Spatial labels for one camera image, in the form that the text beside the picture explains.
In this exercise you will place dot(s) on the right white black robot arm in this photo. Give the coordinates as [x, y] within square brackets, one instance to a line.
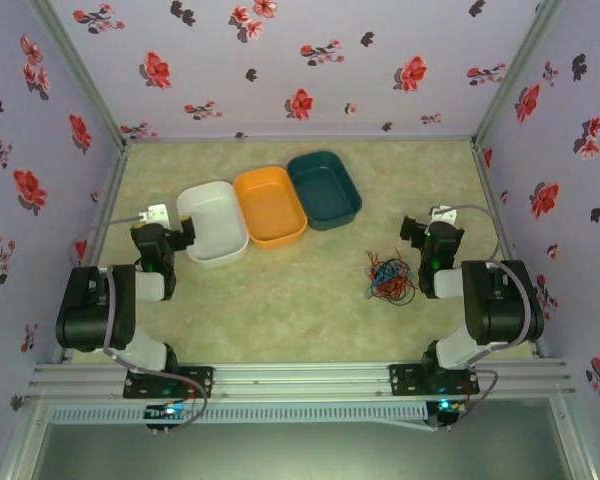
[500, 310]

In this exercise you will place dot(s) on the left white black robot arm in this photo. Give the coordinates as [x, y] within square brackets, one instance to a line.
[80, 310]

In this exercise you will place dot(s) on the white plastic bin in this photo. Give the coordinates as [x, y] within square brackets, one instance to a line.
[210, 220]

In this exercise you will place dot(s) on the orange plastic bin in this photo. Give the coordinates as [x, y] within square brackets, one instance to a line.
[270, 205]

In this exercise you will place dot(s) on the teal plastic bin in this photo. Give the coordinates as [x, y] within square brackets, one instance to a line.
[325, 190]

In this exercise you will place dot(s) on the right controller board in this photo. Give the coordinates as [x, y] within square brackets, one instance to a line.
[445, 412]

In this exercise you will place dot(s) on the controller board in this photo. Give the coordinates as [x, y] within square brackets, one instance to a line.
[445, 412]
[167, 412]

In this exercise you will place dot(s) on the left controller board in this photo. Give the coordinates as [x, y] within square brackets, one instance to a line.
[167, 412]

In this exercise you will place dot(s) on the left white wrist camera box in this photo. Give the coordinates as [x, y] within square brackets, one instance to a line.
[155, 215]

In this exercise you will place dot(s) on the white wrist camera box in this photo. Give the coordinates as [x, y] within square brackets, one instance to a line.
[444, 214]
[155, 215]

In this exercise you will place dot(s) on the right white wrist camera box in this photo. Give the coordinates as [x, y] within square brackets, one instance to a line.
[444, 214]

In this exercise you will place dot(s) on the aluminium table side rail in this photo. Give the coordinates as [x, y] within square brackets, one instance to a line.
[107, 200]
[490, 185]

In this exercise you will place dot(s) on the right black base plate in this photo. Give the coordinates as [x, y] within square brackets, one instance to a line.
[402, 380]

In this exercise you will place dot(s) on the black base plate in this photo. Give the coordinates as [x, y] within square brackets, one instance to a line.
[402, 380]
[200, 382]

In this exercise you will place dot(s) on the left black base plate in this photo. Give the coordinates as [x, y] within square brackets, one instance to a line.
[200, 382]

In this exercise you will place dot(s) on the aluminium mounting rail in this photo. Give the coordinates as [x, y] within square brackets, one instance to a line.
[300, 380]

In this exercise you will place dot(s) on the aluminium corner post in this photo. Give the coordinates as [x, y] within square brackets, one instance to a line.
[81, 75]
[516, 75]

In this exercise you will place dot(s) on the aluminium frame beam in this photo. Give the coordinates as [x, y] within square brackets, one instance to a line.
[577, 460]
[20, 450]

